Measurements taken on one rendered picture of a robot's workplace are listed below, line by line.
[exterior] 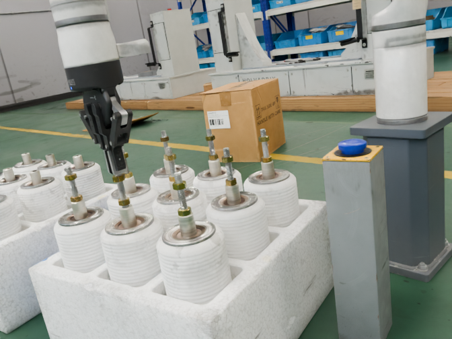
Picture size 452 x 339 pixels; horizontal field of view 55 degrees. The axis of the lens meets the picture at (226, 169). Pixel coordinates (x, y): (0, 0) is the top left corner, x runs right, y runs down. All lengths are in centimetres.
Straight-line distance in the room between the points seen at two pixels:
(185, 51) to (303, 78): 143
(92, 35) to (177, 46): 330
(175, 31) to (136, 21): 416
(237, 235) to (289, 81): 229
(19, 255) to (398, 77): 82
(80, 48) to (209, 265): 33
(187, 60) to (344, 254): 338
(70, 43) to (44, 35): 662
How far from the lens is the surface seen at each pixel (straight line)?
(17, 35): 710
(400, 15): 84
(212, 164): 84
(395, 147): 86
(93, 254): 76
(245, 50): 333
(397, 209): 90
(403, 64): 85
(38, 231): 102
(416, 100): 87
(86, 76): 61
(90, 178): 112
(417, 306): 88
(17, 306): 103
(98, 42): 61
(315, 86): 278
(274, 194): 75
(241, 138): 180
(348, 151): 65
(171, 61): 385
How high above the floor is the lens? 50
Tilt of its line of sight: 16 degrees down
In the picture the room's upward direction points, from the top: 9 degrees counter-clockwise
